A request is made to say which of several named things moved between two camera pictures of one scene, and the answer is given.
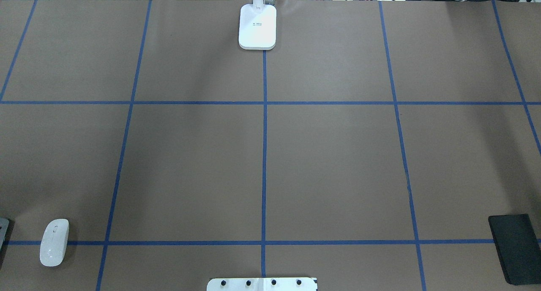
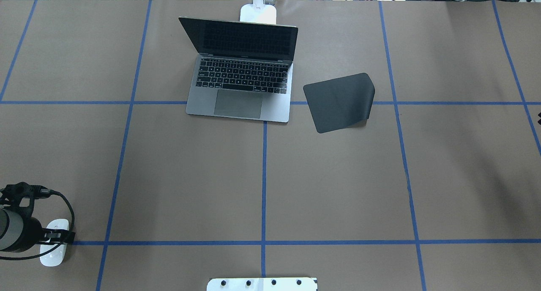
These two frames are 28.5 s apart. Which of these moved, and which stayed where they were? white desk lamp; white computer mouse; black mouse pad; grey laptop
Moved: black mouse pad; grey laptop
Stayed: white desk lamp; white computer mouse
